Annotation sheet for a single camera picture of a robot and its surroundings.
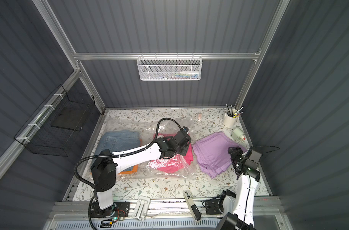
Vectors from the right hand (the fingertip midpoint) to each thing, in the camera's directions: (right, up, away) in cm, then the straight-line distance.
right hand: (234, 152), depth 81 cm
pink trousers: (-34, -7, 0) cm, 35 cm away
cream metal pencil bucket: (+6, +20, +21) cm, 30 cm away
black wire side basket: (-97, +14, -8) cm, 98 cm away
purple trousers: (-9, -4, +11) cm, 15 cm away
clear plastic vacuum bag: (-56, +13, +28) cm, 64 cm away
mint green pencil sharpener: (+9, +8, +16) cm, 20 cm away
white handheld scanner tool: (-25, -26, -10) cm, 37 cm away
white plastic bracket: (-51, -28, -9) cm, 59 cm away
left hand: (-27, +2, +1) cm, 27 cm away
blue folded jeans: (-72, +4, +13) cm, 74 cm away
